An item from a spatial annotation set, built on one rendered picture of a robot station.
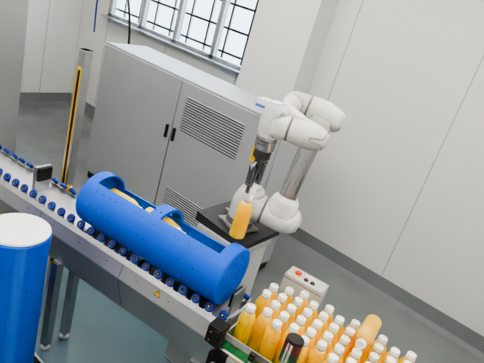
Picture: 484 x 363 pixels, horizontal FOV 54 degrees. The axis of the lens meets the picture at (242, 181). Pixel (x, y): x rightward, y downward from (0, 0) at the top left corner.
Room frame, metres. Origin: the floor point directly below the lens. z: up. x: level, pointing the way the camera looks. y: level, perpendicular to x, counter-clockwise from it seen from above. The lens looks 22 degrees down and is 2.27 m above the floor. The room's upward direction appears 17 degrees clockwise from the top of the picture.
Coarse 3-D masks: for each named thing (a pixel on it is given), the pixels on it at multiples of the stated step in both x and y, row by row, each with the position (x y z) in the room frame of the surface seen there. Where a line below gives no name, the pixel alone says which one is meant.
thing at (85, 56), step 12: (84, 48) 2.74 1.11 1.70; (84, 60) 2.68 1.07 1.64; (84, 72) 2.69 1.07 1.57; (84, 84) 2.71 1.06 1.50; (72, 96) 2.70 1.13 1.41; (84, 96) 2.72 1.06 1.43; (72, 108) 2.70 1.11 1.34; (84, 108) 2.73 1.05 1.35; (72, 120) 2.69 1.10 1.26; (72, 132) 2.69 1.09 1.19; (72, 144) 2.68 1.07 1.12; (72, 156) 2.70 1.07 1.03; (72, 168) 2.71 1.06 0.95; (60, 180) 2.70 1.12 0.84; (72, 180) 2.72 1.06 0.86; (48, 264) 2.70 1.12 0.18; (48, 276) 2.70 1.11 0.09
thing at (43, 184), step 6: (36, 168) 2.31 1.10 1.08; (42, 168) 2.34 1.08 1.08; (48, 168) 2.36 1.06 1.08; (36, 174) 2.31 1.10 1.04; (42, 174) 2.33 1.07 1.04; (48, 174) 2.36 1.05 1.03; (36, 180) 2.31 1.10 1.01; (42, 180) 2.33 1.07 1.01; (48, 180) 2.39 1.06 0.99; (36, 186) 2.32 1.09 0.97; (42, 186) 2.36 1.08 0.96; (48, 186) 2.39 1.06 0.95
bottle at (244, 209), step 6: (240, 204) 1.89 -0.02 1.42; (246, 204) 1.88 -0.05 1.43; (240, 210) 1.88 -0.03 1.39; (246, 210) 1.87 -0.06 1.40; (252, 210) 1.90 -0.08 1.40; (234, 216) 1.90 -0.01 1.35; (240, 216) 1.87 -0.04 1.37; (246, 216) 1.87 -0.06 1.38; (234, 222) 1.88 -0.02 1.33; (240, 222) 1.87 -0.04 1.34; (246, 222) 1.88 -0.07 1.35; (234, 228) 1.87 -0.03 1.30; (240, 228) 1.87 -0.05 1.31; (246, 228) 1.89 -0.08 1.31; (234, 234) 1.87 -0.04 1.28; (240, 234) 1.87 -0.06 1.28
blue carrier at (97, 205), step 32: (96, 192) 2.04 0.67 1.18; (128, 192) 2.26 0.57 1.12; (96, 224) 2.00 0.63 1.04; (128, 224) 1.92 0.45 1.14; (160, 224) 1.90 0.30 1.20; (160, 256) 1.82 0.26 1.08; (192, 256) 1.77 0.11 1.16; (224, 256) 1.77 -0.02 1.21; (192, 288) 1.76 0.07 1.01; (224, 288) 1.76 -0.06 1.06
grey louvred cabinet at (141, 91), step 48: (144, 48) 4.79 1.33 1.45; (144, 96) 4.18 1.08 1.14; (192, 96) 3.88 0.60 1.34; (240, 96) 3.93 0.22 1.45; (96, 144) 4.47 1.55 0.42; (144, 144) 4.11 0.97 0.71; (192, 144) 3.81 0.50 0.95; (240, 144) 3.57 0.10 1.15; (288, 144) 3.52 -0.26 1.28; (144, 192) 4.04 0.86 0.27; (192, 192) 3.75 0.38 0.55
